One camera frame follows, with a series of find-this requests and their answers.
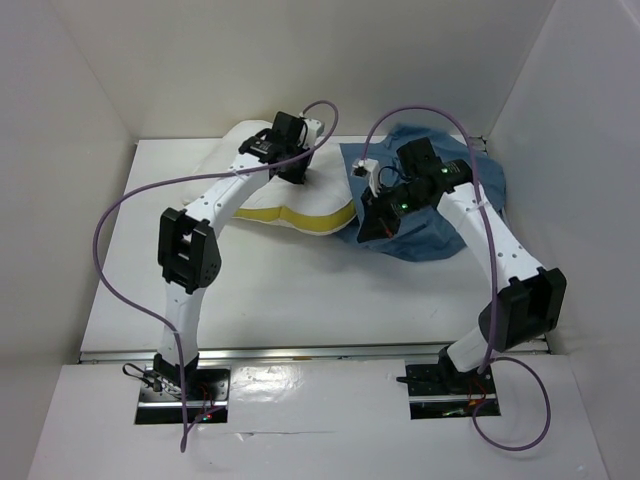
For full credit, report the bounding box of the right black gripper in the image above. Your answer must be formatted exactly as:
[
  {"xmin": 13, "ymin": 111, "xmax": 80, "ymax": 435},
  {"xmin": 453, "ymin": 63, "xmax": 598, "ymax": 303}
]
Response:
[{"xmin": 357, "ymin": 182, "xmax": 429, "ymax": 243}]

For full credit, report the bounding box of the blue pillowcase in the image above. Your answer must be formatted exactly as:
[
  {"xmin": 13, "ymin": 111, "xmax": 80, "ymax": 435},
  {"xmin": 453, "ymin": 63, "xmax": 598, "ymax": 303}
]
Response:
[{"xmin": 336, "ymin": 123, "xmax": 506, "ymax": 262}]

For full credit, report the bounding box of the white pillow yellow edge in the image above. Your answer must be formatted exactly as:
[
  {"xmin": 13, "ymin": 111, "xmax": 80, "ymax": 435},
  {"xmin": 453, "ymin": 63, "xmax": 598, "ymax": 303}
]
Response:
[{"xmin": 181, "ymin": 120, "xmax": 356, "ymax": 236}]

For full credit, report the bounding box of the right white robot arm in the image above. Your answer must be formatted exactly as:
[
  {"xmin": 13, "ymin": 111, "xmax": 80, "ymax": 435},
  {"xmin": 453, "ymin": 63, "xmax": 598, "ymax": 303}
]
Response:
[{"xmin": 352, "ymin": 137, "xmax": 567, "ymax": 393}]

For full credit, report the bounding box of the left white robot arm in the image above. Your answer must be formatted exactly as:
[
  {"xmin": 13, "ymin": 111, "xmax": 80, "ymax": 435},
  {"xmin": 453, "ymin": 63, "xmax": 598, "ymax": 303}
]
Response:
[{"xmin": 153, "ymin": 112, "xmax": 324, "ymax": 399}]

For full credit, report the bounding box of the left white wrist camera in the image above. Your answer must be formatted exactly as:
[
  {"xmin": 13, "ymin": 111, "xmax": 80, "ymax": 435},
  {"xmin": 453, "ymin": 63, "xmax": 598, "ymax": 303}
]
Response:
[{"xmin": 298, "ymin": 116, "xmax": 325, "ymax": 149}]

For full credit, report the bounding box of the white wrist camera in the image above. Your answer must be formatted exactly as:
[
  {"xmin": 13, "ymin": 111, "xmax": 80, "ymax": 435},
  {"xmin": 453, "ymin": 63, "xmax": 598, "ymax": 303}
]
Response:
[
  {"xmin": 352, "ymin": 158, "xmax": 381, "ymax": 198},
  {"xmin": 298, "ymin": 116, "xmax": 325, "ymax": 149}
]

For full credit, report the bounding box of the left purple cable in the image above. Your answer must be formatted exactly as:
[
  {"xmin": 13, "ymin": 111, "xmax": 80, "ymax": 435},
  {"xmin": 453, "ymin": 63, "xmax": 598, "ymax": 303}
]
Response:
[{"xmin": 92, "ymin": 101, "xmax": 339, "ymax": 453}]

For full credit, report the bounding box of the purple cable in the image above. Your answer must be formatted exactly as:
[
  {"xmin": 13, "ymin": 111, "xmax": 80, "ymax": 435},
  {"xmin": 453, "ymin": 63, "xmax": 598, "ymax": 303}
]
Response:
[
  {"xmin": 92, "ymin": 101, "xmax": 339, "ymax": 453},
  {"xmin": 362, "ymin": 104, "xmax": 553, "ymax": 453}
]

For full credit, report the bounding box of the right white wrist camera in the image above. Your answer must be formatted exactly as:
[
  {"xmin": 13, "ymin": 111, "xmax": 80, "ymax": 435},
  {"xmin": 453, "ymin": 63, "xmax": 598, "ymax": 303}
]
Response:
[{"xmin": 352, "ymin": 158, "xmax": 381, "ymax": 198}]

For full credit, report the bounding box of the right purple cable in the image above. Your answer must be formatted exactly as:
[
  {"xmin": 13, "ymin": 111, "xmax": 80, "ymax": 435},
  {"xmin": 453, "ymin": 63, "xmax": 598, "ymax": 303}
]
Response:
[{"xmin": 362, "ymin": 104, "xmax": 553, "ymax": 453}]

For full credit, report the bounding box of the aluminium side rail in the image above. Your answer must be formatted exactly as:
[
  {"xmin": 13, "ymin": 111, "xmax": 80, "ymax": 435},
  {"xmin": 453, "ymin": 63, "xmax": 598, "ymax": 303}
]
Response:
[{"xmin": 469, "ymin": 134, "xmax": 511, "ymax": 221}]

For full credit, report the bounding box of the aluminium front rail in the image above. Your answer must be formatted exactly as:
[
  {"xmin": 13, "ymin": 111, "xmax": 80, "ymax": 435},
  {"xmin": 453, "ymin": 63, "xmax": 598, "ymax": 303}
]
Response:
[{"xmin": 78, "ymin": 339, "xmax": 549, "ymax": 364}]

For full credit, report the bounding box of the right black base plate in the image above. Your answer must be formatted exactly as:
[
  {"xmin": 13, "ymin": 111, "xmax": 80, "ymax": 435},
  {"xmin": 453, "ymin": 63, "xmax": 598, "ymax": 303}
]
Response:
[{"xmin": 396, "ymin": 364, "xmax": 501, "ymax": 420}]

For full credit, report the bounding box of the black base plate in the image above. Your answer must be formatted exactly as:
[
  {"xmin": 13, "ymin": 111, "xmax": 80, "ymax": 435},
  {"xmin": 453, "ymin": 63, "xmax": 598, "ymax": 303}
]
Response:
[
  {"xmin": 123, "ymin": 364, "xmax": 230, "ymax": 425},
  {"xmin": 396, "ymin": 364, "xmax": 501, "ymax": 420}
]

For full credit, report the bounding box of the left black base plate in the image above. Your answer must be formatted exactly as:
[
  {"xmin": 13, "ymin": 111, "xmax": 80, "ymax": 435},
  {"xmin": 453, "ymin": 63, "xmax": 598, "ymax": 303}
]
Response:
[{"xmin": 123, "ymin": 364, "xmax": 230, "ymax": 425}]

